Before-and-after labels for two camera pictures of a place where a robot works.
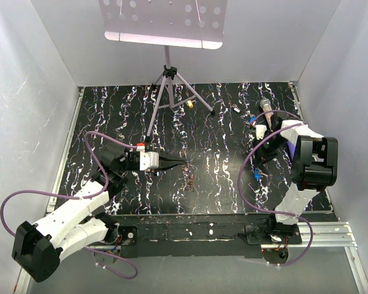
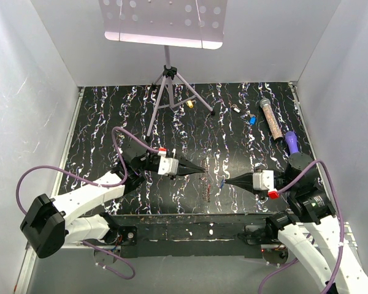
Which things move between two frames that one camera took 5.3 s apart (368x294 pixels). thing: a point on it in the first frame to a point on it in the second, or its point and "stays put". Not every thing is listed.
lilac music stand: [194, 24] stays put
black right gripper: [261, 157] to [245, 180]
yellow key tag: [189, 103] stays put
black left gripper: [166, 163] to [187, 168]
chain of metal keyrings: [187, 171] to [205, 182]
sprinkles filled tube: [265, 103] stays put
